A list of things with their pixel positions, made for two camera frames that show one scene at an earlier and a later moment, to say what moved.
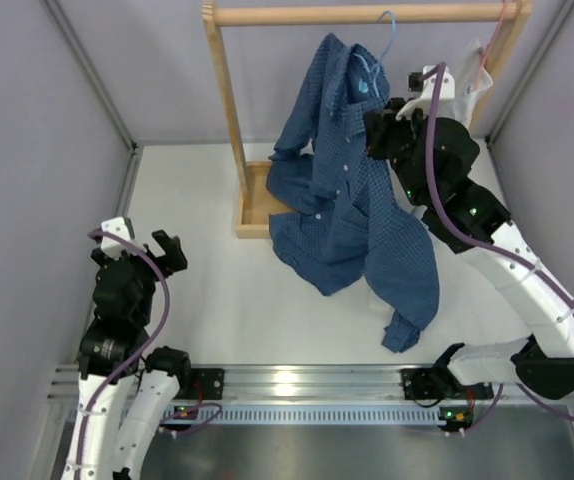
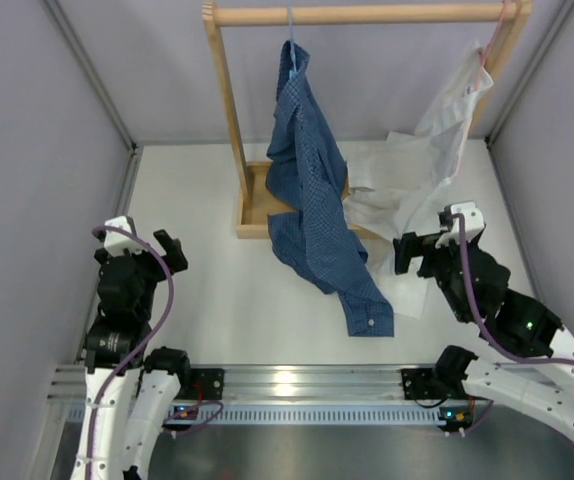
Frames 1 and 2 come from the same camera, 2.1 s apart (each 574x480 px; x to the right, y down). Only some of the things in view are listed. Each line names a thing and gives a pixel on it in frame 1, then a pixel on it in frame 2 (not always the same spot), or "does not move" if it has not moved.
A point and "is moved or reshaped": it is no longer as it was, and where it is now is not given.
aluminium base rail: [328, 384] does not move
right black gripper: [380, 127] → [411, 246]
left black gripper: [174, 259] does not move
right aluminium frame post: [565, 11] does not move
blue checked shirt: [338, 211] is moved or reshaped
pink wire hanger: [500, 19] does not move
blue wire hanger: [377, 66] → [293, 75]
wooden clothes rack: [254, 207] does not move
